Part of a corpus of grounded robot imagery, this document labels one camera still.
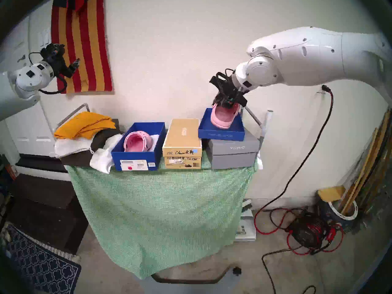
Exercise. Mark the white folded cloth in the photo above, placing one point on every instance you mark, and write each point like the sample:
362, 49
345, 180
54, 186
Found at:
70, 146

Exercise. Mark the white dust bag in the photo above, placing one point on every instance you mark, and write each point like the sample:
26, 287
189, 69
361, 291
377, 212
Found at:
102, 160

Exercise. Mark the pink clog shoe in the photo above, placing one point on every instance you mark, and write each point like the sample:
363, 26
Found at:
137, 140
222, 117

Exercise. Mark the red glitter ribbon bow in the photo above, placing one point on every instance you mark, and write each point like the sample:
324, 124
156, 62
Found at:
80, 1

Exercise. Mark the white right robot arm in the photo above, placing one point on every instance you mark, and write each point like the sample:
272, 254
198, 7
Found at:
306, 57

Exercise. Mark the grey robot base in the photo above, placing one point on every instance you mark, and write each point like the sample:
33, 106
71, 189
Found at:
183, 288

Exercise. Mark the blue Stuart Weitzman box lid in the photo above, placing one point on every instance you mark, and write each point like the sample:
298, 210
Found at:
214, 134

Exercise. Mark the silver door latch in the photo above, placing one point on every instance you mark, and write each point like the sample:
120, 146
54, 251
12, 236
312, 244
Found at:
21, 57

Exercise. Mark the blue floral ceramic pot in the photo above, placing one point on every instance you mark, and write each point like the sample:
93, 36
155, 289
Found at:
327, 213

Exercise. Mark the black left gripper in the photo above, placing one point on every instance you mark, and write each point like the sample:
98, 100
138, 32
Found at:
53, 62

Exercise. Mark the blue patterned rug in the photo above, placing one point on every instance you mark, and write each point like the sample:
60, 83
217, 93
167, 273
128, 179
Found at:
39, 265

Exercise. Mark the white panel door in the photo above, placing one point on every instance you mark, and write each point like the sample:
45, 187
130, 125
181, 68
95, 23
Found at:
30, 134

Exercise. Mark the white appliance under table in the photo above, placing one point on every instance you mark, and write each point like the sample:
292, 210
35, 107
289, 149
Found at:
246, 232

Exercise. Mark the white light switch plate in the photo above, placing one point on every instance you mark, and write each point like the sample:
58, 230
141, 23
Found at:
44, 39

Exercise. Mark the black door sill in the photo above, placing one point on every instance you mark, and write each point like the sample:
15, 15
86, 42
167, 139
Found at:
39, 163

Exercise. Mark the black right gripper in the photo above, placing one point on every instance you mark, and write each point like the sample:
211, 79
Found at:
226, 85

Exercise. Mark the burlap striped flag hanging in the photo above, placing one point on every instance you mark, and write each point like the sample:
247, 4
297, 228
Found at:
92, 51

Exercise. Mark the stacked books clutter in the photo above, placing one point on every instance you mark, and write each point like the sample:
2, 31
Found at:
9, 171

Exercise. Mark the black star knob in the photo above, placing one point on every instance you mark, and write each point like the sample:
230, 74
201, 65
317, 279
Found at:
236, 270

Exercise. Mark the green checkered tablecloth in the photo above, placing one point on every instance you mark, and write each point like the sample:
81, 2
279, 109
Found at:
153, 204

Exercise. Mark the white tissue paper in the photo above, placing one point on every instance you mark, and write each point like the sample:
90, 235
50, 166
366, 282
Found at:
155, 140

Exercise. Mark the yellow folded cloth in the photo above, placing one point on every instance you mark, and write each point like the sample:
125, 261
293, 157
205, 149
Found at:
82, 123

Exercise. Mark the dark wooden step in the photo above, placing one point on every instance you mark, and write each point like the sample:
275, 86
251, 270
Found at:
46, 210

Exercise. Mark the blue labelled shoe box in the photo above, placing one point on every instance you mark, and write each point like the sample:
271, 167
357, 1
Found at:
134, 157

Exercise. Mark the grey Vionic shoe box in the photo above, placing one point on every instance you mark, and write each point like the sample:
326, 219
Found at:
232, 158

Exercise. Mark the tan handwritten shoe box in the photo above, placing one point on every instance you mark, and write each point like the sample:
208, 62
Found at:
180, 134

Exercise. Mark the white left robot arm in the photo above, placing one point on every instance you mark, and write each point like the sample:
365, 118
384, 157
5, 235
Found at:
27, 79

